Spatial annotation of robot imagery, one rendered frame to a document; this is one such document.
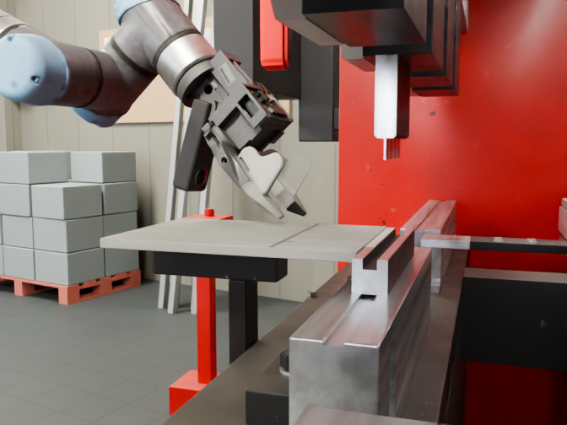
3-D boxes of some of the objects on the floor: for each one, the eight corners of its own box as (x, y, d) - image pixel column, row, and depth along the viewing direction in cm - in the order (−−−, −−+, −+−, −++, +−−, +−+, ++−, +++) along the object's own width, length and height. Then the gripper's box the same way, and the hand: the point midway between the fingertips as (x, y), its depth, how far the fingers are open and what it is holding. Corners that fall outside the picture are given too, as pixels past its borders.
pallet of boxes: (141, 285, 487) (137, 151, 476) (67, 304, 427) (62, 152, 416) (51, 271, 540) (45, 150, 529) (-25, 287, 480) (-33, 151, 469)
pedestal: (191, 395, 274) (187, 206, 264) (245, 403, 266) (243, 208, 257) (169, 415, 255) (164, 211, 245) (226, 423, 247) (224, 213, 238)
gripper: (197, 40, 72) (310, 180, 66) (251, 60, 83) (351, 180, 77) (153, 94, 75) (256, 231, 69) (210, 106, 86) (303, 225, 80)
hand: (283, 212), depth 74 cm, fingers open, 5 cm apart
